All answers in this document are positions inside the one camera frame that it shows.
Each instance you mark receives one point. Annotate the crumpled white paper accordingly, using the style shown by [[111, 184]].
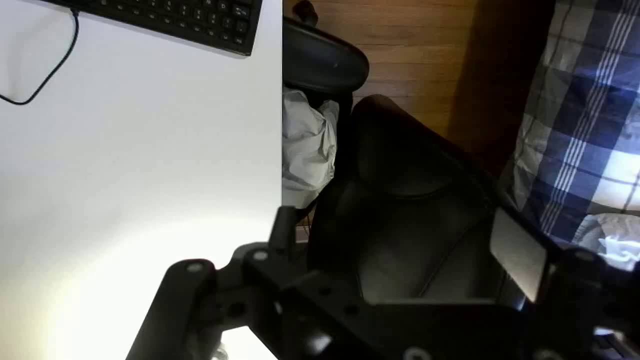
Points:
[[616, 240]]

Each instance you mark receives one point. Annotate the crumpled grey cloth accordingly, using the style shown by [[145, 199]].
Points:
[[305, 150]]

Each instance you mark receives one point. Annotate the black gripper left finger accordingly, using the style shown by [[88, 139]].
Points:
[[180, 301]]

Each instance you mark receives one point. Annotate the black office chair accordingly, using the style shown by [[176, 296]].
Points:
[[407, 200]]

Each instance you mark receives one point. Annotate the blue white plaid fabric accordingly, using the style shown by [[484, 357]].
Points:
[[586, 120]]

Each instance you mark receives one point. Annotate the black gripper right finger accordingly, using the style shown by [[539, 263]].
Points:
[[572, 301]]

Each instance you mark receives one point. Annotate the black computer keyboard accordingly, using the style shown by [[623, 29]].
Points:
[[201, 21]]

